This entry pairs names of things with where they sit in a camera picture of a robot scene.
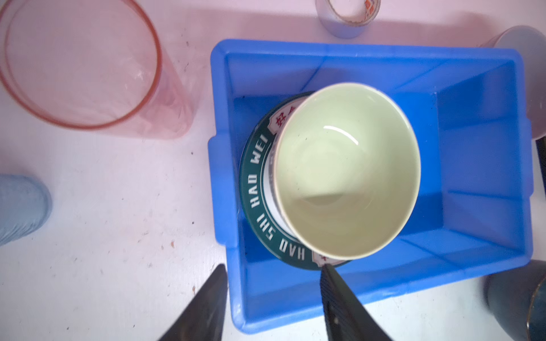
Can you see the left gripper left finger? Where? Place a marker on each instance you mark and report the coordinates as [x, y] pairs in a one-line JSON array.
[[204, 317]]

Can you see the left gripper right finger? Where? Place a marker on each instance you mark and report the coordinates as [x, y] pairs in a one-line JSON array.
[[345, 316]]

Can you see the white plate green lettered rim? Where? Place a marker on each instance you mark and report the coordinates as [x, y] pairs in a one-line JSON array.
[[256, 196]]

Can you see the green ceramic bowl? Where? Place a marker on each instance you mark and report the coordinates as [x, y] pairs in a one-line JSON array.
[[346, 171]]

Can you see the dark blue ceramic bowl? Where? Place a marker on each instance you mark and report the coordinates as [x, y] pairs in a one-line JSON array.
[[516, 298]]

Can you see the grey purple bowl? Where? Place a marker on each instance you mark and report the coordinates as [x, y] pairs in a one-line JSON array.
[[530, 44]]

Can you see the blue plastic bin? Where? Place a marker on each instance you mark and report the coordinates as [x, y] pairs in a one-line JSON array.
[[473, 216]]

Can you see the clear grey plastic cup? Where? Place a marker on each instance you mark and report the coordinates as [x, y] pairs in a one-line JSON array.
[[26, 205]]

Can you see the pink translucent cup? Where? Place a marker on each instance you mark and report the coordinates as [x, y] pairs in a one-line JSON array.
[[92, 66]]

